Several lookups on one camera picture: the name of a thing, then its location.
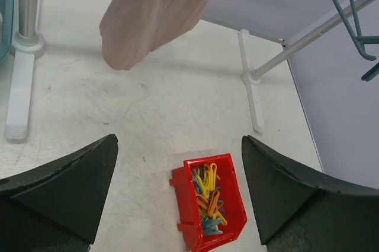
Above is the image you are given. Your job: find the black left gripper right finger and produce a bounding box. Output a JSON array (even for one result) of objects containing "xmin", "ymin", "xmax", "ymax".
[{"xmin": 242, "ymin": 136, "xmax": 378, "ymax": 251}]

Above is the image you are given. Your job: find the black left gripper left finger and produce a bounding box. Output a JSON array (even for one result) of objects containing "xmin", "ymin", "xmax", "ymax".
[{"xmin": 1, "ymin": 134, "xmax": 118, "ymax": 251}]

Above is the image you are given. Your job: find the pink beige underwear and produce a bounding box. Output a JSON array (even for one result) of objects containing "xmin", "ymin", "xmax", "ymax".
[{"xmin": 99, "ymin": 0, "xmax": 208, "ymax": 70}]

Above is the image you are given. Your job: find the teal hanger inner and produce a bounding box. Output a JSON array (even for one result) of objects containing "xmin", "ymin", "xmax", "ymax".
[{"xmin": 316, "ymin": 0, "xmax": 379, "ymax": 82}]

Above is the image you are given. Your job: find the red plastic bin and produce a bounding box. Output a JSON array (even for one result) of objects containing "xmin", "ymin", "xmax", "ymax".
[{"xmin": 169, "ymin": 153, "xmax": 247, "ymax": 251}]

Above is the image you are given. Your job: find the pile of colourful clothespins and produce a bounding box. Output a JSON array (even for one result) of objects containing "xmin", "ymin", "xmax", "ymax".
[{"xmin": 191, "ymin": 163, "xmax": 227, "ymax": 236}]

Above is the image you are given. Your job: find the white metal clothes rack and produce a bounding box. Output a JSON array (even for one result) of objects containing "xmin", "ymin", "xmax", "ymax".
[{"xmin": 5, "ymin": 0, "xmax": 378, "ymax": 141}]

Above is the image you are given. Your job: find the teal plastic basket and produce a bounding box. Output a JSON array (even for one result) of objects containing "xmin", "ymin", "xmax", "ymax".
[{"xmin": 0, "ymin": 0, "xmax": 14, "ymax": 61}]

